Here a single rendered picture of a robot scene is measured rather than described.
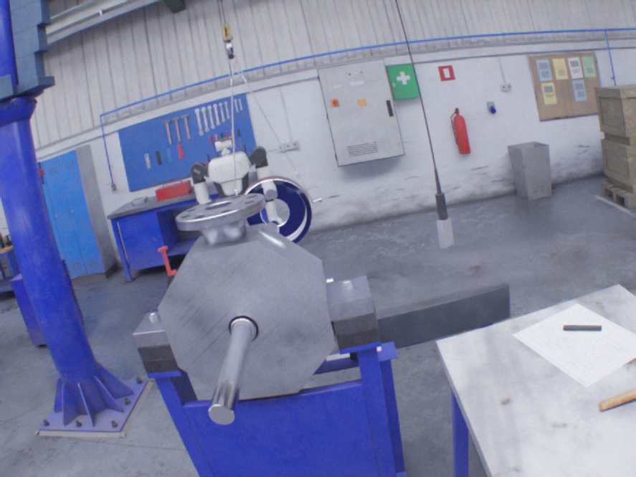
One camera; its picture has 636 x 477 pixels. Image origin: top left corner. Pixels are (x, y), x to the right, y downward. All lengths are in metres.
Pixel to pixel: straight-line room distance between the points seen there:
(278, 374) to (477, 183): 5.65
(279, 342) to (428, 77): 5.51
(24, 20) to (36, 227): 1.31
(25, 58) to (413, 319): 2.60
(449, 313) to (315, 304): 0.66
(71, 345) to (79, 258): 3.91
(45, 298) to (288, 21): 4.75
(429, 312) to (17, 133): 2.50
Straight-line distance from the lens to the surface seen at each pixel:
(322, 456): 1.83
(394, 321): 1.97
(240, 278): 1.49
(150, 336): 1.64
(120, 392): 3.72
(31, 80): 3.19
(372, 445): 1.81
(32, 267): 3.31
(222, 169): 3.66
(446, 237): 2.45
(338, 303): 1.51
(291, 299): 1.50
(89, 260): 7.18
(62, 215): 7.22
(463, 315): 2.02
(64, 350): 3.45
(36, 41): 3.26
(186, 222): 1.46
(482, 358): 1.57
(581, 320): 1.72
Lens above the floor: 1.67
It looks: 13 degrees down
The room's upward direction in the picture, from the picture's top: 12 degrees counter-clockwise
